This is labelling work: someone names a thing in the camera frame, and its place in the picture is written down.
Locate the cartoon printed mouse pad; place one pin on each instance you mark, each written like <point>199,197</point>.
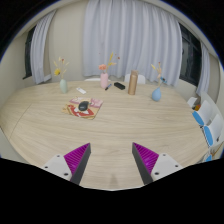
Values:
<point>92,112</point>

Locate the wide white curtain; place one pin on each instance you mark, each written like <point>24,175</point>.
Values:
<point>130,36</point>

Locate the white chair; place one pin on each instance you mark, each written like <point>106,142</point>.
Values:
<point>91,79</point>
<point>142,79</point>

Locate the white chairs with blue seats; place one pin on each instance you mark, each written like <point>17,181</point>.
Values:
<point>203,115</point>

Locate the blue vase with dried flowers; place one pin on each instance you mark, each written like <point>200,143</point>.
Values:
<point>156,95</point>

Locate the dark framed window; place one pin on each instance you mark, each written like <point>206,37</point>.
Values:
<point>191,56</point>
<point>28,53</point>

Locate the narrow white curtain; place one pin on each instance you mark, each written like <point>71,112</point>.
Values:
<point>203,73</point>
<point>41,50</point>

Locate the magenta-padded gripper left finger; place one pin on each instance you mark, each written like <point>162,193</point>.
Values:
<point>75,159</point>

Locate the white remote control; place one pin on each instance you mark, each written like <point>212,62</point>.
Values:
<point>81,90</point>

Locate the black computer mouse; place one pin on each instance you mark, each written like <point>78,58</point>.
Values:
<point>83,106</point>

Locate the black rectangular case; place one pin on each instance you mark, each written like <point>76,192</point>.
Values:
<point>119,86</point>

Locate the green vase with yellow flowers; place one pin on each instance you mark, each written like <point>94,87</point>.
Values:
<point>63,86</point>

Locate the dark marker pen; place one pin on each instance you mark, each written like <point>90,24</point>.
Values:
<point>108,87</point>

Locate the pink vase with flowers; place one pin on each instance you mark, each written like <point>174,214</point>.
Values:
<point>104,81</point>

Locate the copper brown drink bottle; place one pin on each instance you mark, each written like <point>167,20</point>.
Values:
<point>133,83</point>

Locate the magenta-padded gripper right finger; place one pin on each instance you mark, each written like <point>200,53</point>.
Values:
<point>148,159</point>

